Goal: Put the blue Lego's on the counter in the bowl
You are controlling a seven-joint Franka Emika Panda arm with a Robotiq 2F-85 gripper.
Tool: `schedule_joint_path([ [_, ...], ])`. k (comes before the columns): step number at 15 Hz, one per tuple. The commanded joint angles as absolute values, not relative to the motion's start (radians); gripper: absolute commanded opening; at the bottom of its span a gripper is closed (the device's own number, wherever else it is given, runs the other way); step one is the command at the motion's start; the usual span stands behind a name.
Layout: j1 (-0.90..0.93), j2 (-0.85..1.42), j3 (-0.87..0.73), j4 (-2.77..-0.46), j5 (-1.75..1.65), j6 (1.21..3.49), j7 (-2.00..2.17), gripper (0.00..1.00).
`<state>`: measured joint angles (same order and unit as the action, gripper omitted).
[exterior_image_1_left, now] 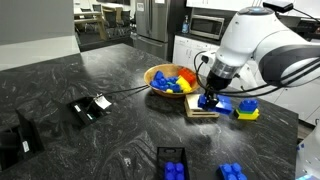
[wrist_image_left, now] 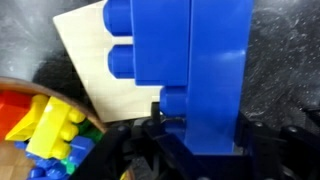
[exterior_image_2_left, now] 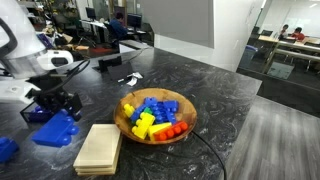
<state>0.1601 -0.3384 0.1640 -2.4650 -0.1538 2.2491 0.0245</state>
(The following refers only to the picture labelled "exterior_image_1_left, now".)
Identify white paper tag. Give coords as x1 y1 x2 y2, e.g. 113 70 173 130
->
93 95 112 111

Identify white wall cabinet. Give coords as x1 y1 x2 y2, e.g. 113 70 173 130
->
185 0 264 12

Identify stainless steel refrigerator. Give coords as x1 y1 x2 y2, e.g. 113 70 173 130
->
134 0 188 62

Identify large yellow Lego block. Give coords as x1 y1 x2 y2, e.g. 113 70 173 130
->
175 76 194 94

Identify wooden bowl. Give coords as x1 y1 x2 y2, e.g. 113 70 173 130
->
143 63 203 99

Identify green Lego plate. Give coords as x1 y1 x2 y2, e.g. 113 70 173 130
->
236 108 258 115

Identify black camera bar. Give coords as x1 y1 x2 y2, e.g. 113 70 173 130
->
262 0 295 14

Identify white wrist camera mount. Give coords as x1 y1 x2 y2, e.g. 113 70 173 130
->
200 50 219 68

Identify white kitchen base cabinets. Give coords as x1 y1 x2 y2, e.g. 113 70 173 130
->
171 35 320 127

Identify red Lego block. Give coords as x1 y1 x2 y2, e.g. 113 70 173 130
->
178 67 198 85

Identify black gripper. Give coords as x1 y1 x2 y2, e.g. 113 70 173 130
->
203 70 234 112

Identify wooden dining table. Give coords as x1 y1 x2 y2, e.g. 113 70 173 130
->
73 11 108 42

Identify black countertop outlet box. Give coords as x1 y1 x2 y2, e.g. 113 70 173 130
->
0 108 45 172
66 95 108 128

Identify blue soap bottle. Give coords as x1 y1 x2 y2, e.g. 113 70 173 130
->
181 14 190 35

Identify stack of wooden coasters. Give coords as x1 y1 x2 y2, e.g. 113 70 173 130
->
184 93 221 120

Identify stainless steel microwave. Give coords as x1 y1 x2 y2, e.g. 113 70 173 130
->
189 14 225 41

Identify black office chair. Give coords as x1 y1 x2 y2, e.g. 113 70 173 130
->
101 6 125 38

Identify thin black power cable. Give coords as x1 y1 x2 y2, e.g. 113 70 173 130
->
99 84 150 99

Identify long blue Lego block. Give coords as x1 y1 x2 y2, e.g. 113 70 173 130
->
197 93 234 116

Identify white robot base unit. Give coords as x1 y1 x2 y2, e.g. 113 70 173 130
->
294 120 320 180

